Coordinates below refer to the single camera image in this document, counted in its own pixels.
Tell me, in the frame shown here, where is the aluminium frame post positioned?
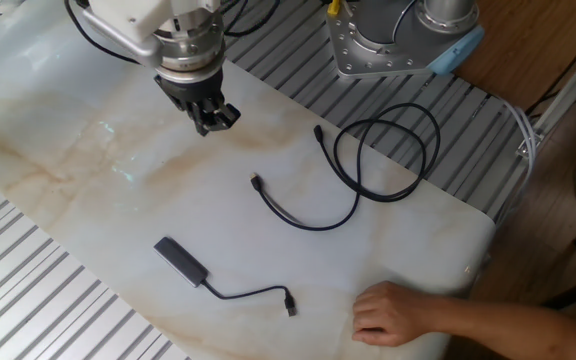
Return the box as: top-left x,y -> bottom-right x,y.
516,29 -> 576,159

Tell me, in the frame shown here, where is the grey USB docking station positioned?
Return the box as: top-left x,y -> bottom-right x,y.
153,236 -> 298,318

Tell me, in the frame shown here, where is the marble pattern table mat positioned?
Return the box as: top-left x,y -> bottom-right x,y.
0,0 -> 497,360

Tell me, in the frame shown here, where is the black camera cable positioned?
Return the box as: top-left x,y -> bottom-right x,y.
64,0 -> 142,65

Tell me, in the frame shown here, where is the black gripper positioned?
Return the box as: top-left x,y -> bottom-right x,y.
153,67 -> 242,137

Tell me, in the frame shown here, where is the black braided USB cable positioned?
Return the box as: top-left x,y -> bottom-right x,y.
249,102 -> 442,232

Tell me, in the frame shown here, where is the person's right hand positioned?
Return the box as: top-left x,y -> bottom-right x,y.
351,280 -> 442,348

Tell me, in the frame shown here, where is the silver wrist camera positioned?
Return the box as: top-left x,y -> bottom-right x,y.
80,7 -> 164,69

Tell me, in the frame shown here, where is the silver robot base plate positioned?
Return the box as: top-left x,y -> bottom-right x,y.
325,0 -> 442,80

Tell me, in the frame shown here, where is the person's right forearm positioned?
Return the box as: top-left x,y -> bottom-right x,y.
432,294 -> 576,360

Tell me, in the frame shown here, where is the white printed camera mount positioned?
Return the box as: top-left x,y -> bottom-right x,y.
87,0 -> 222,44

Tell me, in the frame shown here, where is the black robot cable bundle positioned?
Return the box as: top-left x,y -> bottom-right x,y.
220,0 -> 282,39

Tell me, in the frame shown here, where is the white cable bundle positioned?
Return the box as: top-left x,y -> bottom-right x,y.
495,97 -> 539,226

